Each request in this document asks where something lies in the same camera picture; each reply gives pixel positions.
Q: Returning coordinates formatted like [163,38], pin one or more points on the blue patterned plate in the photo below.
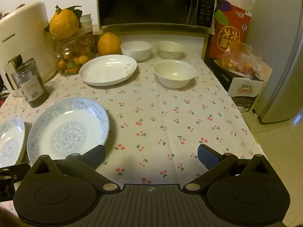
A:
[10,141]
[66,127]

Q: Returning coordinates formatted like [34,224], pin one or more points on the cream bowl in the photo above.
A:
[170,49]
[174,73]

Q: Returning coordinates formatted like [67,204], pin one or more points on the plastic jar with dark contents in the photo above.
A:
[32,87]

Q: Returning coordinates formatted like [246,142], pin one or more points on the clear glass jar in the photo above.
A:
[68,46]

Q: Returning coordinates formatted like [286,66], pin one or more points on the black and white cardboard box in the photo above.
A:
[243,92]

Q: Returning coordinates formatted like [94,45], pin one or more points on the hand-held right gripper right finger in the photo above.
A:
[208,157]

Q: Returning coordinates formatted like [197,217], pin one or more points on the large orange with leaves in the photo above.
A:
[63,24]

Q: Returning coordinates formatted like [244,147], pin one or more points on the cherry print tablecloth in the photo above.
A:
[153,113]

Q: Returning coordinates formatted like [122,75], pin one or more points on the small mandarin oranges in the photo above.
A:
[80,60]

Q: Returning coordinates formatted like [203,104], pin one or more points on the plastic bag of oranges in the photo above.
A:
[241,60]

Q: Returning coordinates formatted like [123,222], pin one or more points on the cream air fryer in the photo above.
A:
[26,35]

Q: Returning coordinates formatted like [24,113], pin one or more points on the red carton box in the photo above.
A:
[228,30]

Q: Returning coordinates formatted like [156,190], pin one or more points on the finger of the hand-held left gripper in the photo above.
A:
[16,170]

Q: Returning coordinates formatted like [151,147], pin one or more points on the silver refrigerator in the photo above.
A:
[281,63]

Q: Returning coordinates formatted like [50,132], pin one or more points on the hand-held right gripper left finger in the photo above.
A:
[97,156]

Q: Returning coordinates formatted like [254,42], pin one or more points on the stacked white containers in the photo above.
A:
[86,22]

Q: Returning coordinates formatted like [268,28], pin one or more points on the white bowl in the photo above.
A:
[136,50]

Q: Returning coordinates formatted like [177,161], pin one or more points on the black microwave oven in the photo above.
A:
[146,2]

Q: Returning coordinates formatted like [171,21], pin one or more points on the plain white plate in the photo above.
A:
[106,69]

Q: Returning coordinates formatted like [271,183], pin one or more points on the jar with patterned label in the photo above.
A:
[91,42]

